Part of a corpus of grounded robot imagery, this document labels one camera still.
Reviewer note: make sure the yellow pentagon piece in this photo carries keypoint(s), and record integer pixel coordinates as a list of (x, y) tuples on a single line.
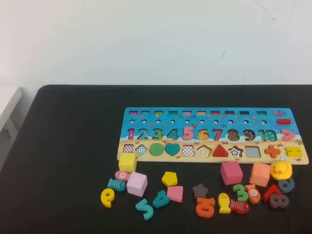
[(169, 178)]

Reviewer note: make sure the green circle piece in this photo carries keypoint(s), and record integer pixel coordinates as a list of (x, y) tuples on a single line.
[(156, 149)]

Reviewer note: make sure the teal heart piece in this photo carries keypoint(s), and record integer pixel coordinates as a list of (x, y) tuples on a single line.
[(172, 148)]

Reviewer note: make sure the wooden number shape puzzle board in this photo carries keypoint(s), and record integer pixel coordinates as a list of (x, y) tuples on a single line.
[(219, 122)]

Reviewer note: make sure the red triangle piece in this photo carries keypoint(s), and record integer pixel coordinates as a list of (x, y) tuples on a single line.
[(220, 152)]

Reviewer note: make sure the pink trapezoid piece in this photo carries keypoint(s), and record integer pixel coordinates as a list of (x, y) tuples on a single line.
[(176, 193)]

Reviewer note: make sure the brown star piece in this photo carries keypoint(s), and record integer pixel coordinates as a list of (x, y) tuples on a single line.
[(200, 191)]

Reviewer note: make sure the orange plus sign piece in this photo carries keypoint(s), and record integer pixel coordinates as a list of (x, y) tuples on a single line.
[(272, 151)]

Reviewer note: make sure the red minus sign piece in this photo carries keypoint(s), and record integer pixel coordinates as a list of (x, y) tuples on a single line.
[(284, 121)]

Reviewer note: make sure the pink greater-than sign piece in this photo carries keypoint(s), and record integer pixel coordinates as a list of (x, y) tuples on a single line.
[(291, 135)]

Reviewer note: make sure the yellow equals sign piece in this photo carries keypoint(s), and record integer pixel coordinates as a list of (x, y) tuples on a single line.
[(288, 151)]

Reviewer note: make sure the pink number five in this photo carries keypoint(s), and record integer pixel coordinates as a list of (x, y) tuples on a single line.
[(185, 130)]

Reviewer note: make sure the yellow cube block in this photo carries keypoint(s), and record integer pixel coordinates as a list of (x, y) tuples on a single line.
[(127, 162)]

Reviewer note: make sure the pink fish with five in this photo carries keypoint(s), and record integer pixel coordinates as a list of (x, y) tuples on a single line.
[(122, 175)]

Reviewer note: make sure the light pink cube block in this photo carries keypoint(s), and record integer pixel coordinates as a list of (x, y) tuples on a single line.
[(136, 184)]

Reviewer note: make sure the teal striped fish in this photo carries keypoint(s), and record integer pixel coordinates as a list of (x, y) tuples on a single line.
[(117, 184)]

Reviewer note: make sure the teal number four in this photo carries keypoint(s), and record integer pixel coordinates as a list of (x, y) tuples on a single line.
[(162, 200)]

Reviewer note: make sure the magenta cube block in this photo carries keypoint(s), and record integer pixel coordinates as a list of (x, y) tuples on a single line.
[(231, 173)]

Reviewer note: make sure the teal number five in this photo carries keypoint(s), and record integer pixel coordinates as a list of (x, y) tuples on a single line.
[(147, 212)]

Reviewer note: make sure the yellow number six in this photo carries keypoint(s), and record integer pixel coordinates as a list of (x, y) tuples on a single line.
[(108, 201)]

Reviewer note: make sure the orange number ten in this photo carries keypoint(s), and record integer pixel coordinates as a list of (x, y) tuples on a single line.
[(200, 209)]

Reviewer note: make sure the yellow fish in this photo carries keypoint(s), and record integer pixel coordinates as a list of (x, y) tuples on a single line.
[(223, 201)]

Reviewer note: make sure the green number three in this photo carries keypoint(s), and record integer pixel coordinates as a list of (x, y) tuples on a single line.
[(244, 195)]

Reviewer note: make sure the salmon orange cube block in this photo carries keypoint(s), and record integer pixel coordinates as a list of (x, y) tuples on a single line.
[(259, 174)]

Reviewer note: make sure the orange fish with ten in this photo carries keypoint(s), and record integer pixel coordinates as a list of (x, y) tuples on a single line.
[(253, 193)]

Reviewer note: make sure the red fish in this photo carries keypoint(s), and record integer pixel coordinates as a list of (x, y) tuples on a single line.
[(241, 207)]

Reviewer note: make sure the yellow rubber duck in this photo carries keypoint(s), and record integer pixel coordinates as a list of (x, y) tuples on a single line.
[(282, 169)]

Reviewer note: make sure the red number seven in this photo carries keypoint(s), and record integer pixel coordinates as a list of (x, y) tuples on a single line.
[(274, 189)]

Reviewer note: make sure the brown number eight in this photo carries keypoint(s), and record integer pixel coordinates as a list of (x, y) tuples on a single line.
[(278, 201)]

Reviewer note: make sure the grey-blue number nine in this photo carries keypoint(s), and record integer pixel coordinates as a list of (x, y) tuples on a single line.
[(291, 184)]

